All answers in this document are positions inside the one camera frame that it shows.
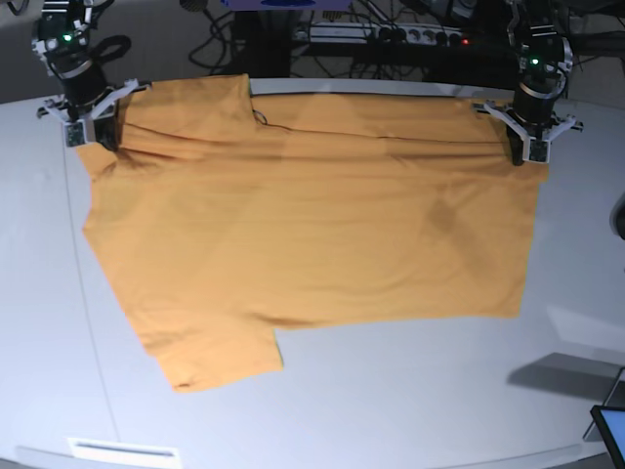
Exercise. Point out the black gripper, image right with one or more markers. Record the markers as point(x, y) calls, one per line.
point(533, 109)

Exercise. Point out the tablet screen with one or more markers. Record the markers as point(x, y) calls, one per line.
point(614, 437)

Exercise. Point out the orange yellow T-shirt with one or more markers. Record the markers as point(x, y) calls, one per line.
point(224, 216)

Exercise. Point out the grey tablet stand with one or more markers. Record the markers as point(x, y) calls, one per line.
point(613, 400)

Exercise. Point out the white power strip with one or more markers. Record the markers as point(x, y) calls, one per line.
point(417, 34)

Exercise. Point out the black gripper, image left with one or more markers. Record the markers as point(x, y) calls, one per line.
point(84, 85)

